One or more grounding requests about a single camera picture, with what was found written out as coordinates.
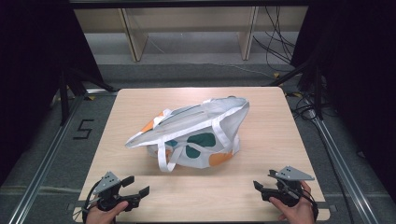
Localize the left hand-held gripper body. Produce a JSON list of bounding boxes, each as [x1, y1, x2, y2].
[[92, 171, 141, 213]]

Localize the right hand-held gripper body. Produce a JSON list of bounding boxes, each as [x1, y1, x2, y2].
[[261, 165, 316, 208]]

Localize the white tote bag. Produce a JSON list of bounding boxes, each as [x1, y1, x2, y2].
[[124, 95, 250, 174]]

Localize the person's left hand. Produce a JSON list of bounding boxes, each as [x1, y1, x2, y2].
[[85, 200, 130, 224]]

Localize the person's right hand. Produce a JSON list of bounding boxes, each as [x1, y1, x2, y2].
[[268, 180, 316, 224]]

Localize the black metal stand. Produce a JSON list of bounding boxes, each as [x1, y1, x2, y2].
[[58, 65, 119, 126], [266, 57, 325, 121]]

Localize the black curtain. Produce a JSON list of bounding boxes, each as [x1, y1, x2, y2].
[[0, 0, 106, 186], [290, 0, 396, 204]]

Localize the light wooden furniture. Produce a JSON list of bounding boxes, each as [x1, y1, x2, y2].
[[74, 6, 309, 63]]

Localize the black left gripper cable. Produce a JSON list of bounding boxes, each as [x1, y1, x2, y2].
[[80, 179, 105, 224]]

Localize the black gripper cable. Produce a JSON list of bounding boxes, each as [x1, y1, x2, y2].
[[281, 180, 319, 221], [80, 179, 105, 224]]

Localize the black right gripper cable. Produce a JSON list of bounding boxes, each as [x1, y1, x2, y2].
[[281, 180, 319, 221]]

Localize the silver metal floor rail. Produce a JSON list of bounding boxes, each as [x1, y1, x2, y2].
[[306, 106, 380, 224], [8, 89, 120, 224]]

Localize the black coiled cable bundle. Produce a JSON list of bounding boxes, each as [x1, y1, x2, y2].
[[290, 92, 319, 121]]

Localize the black floor cables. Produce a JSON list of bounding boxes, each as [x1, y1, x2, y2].
[[252, 6, 297, 73]]

